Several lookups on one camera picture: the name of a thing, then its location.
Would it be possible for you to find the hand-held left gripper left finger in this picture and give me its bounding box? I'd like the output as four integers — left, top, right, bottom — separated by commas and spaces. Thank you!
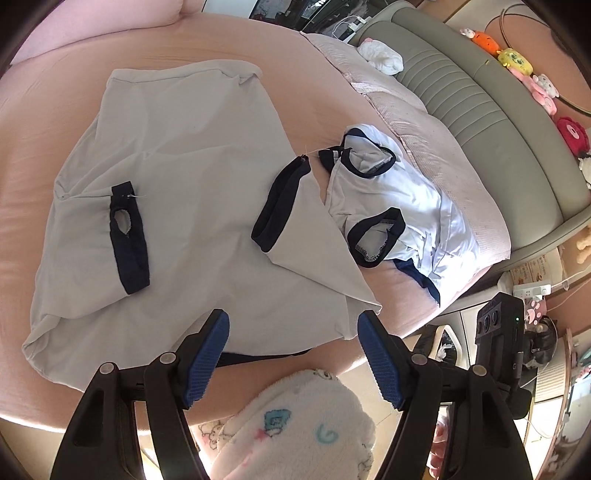
50, 308, 230, 480

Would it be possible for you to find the white power strip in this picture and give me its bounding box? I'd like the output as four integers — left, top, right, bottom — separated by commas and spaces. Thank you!
512, 284, 552, 301

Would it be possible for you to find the printed paper sheet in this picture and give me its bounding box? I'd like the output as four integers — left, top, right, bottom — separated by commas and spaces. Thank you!
510, 258, 561, 284

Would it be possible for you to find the pink pillow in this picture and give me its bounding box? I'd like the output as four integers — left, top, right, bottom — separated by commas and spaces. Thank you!
9, 0, 185, 65

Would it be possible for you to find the red plush toy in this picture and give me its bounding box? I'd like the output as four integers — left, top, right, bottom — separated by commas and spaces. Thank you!
554, 115, 591, 155

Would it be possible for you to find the grey-green padded headboard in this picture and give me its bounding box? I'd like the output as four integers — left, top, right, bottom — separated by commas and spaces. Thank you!
346, 0, 591, 268

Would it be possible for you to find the yellow plush toy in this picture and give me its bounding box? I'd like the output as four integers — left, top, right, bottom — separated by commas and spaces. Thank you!
496, 46, 534, 75

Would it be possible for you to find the pink and white plush toy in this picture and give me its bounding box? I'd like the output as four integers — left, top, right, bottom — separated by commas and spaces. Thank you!
522, 71, 559, 114

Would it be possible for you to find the light grey navy-trimmed shirt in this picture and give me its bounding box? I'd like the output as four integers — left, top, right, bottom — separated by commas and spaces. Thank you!
22, 60, 384, 386

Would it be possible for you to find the pink round bed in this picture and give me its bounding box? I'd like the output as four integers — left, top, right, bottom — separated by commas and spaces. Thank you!
0, 9, 462, 430

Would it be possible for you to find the dark glass wardrobe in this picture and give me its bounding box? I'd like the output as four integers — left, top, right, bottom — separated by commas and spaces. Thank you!
249, 0, 375, 33

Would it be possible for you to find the white navy-trimmed shirt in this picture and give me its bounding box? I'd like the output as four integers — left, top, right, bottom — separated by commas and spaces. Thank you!
316, 122, 483, 308

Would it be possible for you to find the orange carrot plush toy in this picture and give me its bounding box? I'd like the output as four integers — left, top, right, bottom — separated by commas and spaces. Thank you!
471, 30, 502, 56

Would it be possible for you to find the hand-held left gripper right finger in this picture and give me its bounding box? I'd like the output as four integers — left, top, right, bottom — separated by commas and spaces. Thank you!
357, 310, 534, 480

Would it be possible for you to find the small white crumpled cloth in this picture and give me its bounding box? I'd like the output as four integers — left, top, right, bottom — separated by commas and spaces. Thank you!
358, 38, 404, 77

